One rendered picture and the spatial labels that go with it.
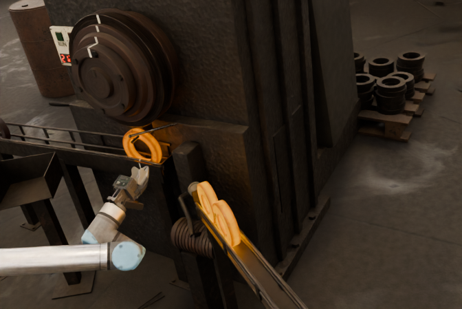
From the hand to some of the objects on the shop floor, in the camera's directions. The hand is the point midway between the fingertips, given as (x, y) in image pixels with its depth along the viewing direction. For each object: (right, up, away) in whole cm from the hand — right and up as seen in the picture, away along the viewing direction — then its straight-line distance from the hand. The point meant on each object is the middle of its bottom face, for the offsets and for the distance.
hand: (146, 170), depth 187 cm
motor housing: (+28, -68, +27) cm, 78 cm away
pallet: (+121, +39, +183) cm, 222 cm away
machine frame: (+27, -35, +84) cm, 95 cm away
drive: (+68, +3, +137) cm, 152 cm away
